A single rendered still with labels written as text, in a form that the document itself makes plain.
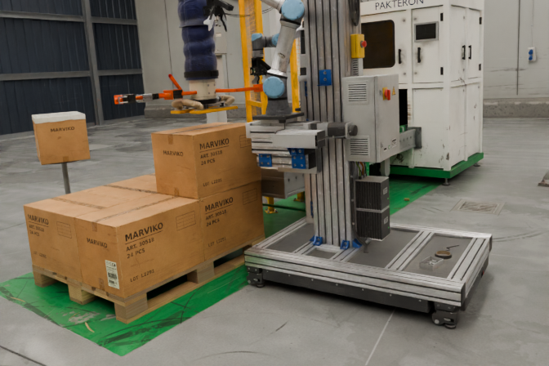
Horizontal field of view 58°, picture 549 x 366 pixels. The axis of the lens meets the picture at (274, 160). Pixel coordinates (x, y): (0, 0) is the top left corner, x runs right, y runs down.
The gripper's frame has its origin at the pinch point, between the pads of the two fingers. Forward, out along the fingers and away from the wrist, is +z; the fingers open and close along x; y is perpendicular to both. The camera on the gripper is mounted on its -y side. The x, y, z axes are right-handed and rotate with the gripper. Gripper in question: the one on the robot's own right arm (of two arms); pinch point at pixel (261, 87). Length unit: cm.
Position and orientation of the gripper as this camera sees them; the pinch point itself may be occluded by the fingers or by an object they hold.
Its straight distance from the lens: 338.6
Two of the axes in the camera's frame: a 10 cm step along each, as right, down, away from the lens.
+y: -6.3, 1.7, -7.6
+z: 0.6, 9.8, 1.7
